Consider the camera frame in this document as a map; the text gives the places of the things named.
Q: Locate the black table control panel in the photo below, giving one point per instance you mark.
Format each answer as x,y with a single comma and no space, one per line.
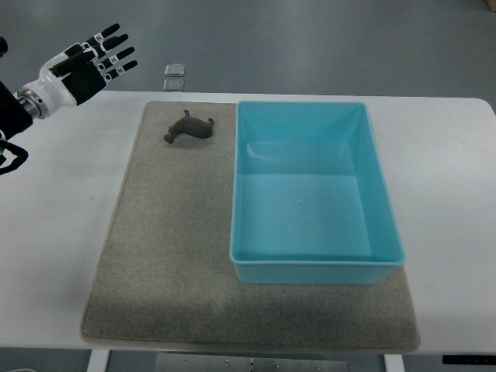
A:
474,360

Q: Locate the white left table leg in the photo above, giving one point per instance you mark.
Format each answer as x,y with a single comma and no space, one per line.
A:
98,361

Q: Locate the grey felt mat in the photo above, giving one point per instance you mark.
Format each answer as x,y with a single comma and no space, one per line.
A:
165,277

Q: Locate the grey metal table crossbar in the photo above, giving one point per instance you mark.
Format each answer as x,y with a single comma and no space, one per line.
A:
194,362

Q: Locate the white table leg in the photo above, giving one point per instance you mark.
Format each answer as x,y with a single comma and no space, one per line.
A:
394,363
98,361

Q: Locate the blue plastic box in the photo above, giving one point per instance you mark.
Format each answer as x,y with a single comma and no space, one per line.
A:
310,203

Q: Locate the lower floor socket plate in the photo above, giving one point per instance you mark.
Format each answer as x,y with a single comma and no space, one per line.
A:
173,84

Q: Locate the brown toy hippo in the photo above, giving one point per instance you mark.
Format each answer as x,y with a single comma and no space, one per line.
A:
190,126

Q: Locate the white right table leg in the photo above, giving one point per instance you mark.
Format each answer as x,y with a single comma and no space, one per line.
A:
394,363

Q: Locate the floor socket plate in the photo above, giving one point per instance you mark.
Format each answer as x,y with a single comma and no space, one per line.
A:
173,84
175,70

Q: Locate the upper floor socket plate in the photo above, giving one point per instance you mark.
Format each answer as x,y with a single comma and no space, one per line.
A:
175,70

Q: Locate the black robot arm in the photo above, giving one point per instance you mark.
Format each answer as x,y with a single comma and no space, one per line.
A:
17,114

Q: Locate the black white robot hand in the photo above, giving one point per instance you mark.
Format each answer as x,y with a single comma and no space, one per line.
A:
84,69

